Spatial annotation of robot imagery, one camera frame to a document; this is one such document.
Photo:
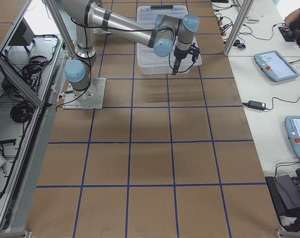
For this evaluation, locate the clear plastic storage box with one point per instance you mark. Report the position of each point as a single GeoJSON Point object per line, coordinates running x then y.
{"type": "Point", "coordinates": [164, 69]}

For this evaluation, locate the black box latch handle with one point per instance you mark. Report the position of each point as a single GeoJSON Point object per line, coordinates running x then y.
{"type": "Point", "coordinates": [161, 7]}

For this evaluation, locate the aluminium frame post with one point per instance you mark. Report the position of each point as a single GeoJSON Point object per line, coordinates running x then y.
{"type": "Point", "coordinates": [244, 10]}

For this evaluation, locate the black power adapter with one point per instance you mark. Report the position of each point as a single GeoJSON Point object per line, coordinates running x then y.
{"type": "Point", "coordinates": [257, 105]}

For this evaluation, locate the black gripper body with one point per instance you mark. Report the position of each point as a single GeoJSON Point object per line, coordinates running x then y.
{"type": "Point", "coordinates": [178, 55]}

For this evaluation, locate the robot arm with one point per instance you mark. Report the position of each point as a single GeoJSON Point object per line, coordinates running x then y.
{"type": "Point", "coordinates": [170, 34]}

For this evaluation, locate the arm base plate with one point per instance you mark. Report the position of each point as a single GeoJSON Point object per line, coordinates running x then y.
{"type": "Point", "coordinates": [92, 99]}

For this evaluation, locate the teach pendant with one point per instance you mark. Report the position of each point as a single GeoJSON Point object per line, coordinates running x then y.
{"type": "Point", "coordinates": [292, 125]}
{"type": "Point", "coordinates": [275, 66]}

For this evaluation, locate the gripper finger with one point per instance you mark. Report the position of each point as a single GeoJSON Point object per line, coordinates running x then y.
{"type": "Point", "coordinates": [176, 66]}

